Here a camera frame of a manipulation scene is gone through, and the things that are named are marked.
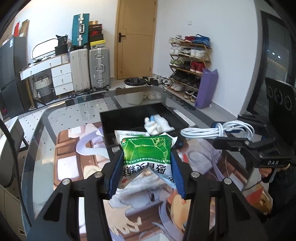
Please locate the oval desk mirror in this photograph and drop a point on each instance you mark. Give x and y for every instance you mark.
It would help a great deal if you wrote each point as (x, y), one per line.
(44, 49)

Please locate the white trash bin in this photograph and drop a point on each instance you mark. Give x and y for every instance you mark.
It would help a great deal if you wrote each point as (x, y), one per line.
(135, 97)

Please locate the white suitcase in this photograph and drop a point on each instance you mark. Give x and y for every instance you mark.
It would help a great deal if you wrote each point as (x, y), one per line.
(80, 70)

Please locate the teal suitcase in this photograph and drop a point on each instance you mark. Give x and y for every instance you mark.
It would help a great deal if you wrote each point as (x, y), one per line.
(80, 29)

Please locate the wooden door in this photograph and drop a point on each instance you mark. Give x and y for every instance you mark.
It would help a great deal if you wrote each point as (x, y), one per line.
(134, 38)

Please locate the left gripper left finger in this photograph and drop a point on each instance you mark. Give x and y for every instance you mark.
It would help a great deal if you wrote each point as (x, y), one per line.
(58, 220)

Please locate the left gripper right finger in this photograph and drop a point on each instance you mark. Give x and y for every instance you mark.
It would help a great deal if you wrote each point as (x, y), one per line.
(218, 209)

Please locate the black cardboard box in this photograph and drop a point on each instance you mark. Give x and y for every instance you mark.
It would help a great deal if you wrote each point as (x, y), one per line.
(132, 119)

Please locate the shoe rack with shoes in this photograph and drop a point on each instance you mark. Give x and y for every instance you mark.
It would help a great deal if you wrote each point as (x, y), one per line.
(190, 55)

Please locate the silver aluminium suitcase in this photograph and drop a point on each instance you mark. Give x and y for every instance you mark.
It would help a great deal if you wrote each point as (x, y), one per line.
(99, 68)

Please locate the blue white soft toy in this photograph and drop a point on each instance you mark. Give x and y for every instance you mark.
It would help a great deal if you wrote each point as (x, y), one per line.
(156, 125)

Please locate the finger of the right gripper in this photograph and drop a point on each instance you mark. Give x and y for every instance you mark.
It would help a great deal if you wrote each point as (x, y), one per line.
(233, 144)
(244, 122)

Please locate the white drawer desk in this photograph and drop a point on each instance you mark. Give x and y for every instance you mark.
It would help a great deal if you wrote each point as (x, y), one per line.
(59, 70)

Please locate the woven laundry basket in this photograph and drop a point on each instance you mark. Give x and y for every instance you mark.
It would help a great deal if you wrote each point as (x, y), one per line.
(44, 88)

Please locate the green medicine sachet pack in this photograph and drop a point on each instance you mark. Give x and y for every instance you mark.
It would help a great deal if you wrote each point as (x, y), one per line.
(142, 153)

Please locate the stacked shoe boxes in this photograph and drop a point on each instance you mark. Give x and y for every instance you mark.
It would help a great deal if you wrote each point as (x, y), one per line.
(95, 33)

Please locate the person's right hand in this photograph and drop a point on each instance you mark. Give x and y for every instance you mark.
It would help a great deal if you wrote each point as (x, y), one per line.
(265, 172)

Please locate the black refrigerator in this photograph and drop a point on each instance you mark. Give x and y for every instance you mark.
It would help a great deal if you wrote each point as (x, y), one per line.
(13, 89)

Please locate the purple paper bag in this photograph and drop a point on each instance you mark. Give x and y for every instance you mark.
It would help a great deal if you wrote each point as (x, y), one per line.
(206, 88)

